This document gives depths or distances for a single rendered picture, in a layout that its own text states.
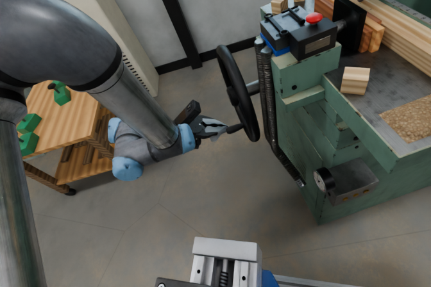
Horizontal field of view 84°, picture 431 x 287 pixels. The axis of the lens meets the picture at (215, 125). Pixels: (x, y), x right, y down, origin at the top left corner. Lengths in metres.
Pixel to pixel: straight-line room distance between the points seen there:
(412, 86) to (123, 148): 0.64
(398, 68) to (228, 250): 0.50
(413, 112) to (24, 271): 0.58
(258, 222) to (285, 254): 0.19
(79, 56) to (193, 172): 1.29
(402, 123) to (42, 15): 0.54
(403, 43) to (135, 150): 0.64
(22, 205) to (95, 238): 1.38
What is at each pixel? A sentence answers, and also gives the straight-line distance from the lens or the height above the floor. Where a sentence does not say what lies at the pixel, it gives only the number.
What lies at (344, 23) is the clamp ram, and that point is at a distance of 0.63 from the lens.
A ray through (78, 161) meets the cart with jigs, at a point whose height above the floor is 0.18.
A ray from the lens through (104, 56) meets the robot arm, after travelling 0.36.
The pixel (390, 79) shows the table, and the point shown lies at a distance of 0.60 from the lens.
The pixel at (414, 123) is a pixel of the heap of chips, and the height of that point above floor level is 0.92.
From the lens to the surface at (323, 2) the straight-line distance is 0.73.
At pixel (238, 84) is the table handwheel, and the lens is 0.56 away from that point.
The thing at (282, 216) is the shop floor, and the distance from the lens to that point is 1.36.
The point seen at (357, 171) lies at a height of 0.62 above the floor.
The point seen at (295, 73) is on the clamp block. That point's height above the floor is 0.93.
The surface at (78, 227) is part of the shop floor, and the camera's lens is 1.85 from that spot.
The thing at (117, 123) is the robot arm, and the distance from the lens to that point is 0.73.
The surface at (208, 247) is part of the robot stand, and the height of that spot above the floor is 0.77.
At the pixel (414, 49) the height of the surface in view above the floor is 0.93.
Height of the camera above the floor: 1.30
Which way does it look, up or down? 50 degrees down
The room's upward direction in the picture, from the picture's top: 24 degrees counter-clockwise
